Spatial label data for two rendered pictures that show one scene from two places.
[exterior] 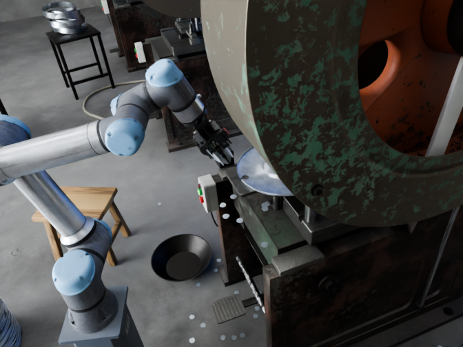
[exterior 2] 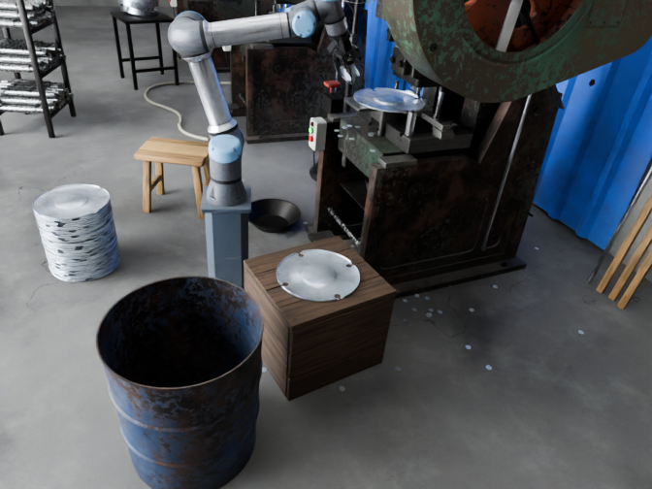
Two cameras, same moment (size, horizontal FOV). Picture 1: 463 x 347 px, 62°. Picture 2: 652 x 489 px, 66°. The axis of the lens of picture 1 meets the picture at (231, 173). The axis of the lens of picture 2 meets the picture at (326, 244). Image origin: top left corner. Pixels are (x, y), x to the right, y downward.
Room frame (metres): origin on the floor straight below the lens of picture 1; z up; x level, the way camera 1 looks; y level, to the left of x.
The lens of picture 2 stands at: (-1.00, 0.37, 1.41)
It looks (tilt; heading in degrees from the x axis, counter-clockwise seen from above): 34 degrees down; 351
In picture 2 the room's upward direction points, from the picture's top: 5 degrees clockwise
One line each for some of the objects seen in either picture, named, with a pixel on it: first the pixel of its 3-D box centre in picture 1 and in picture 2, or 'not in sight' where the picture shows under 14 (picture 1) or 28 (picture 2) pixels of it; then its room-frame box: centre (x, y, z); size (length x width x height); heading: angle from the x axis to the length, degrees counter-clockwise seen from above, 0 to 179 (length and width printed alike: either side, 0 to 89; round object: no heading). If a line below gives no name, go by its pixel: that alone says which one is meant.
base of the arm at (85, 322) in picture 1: (89, 302); (226, 185); (0.75, 0.48, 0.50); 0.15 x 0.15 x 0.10
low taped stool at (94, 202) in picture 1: (85, 226); (178, 178); (1.47, 0.78, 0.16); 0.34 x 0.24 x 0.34; 79
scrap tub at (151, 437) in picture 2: not in sight; (189, 386); (0.00, 0.56, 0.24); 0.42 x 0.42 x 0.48
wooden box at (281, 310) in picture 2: not in sight; (314, 312); (0.38, 0.15, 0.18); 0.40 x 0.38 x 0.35; 114
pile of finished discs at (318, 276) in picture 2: not in sight; (318, 274); (0.38, 0.15, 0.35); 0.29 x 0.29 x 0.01
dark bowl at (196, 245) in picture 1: (182, 260); (272, 217); (1.28, 0.29, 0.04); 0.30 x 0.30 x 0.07
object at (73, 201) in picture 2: not in sight; (72, 201); (0.94, 1.13, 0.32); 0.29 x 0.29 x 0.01
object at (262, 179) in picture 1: (282, 165); (389, 99); (0.98, -0.16, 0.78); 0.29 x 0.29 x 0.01
